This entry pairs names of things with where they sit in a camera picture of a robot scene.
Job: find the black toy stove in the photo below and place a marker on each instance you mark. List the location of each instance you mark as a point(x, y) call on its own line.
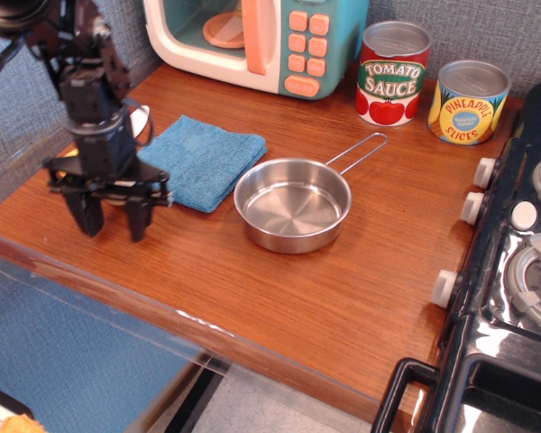
point(488, 376)

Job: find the white stove knob middle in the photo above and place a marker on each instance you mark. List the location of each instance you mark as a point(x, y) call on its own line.
point(471, 207)

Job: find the yellow handled toy knife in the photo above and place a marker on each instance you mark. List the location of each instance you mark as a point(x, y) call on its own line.
point(105, 150)

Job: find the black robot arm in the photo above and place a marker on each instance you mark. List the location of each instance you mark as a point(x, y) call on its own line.
point(75, 44)

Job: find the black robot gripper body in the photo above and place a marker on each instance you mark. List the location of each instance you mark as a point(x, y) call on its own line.
point(89, 97)

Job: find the small steel pan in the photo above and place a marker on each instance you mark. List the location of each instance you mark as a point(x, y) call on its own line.
point(296, 205)

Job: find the beige toy potato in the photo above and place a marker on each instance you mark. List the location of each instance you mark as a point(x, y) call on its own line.
point(115, 202)

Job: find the white stove knob bottom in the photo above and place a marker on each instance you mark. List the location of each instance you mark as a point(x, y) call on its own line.
point(443, 289)

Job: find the white stove knob top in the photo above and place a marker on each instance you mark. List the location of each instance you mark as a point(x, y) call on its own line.
point(483, 172)

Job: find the pineapple slices can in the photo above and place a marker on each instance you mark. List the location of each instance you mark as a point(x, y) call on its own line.
point(468, 101)

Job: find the teal toy microwave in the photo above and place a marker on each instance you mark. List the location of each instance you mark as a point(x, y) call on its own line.
point(292, 48)

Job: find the folded blue cloth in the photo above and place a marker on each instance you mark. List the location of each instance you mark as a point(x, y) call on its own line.
point(204, 161)

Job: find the white stove knob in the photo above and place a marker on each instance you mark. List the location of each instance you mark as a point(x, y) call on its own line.
point(483, 172)
point(471, 207)
point(443, 289)

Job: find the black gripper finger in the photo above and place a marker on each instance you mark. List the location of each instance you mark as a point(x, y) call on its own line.
point(86, 210)
point(138, 211)

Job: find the orange object bottom left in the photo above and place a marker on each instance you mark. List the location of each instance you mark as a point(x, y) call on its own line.
point(21, 424)

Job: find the tomato sauce can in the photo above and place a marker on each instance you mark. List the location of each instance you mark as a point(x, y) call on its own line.
point(391, 72)

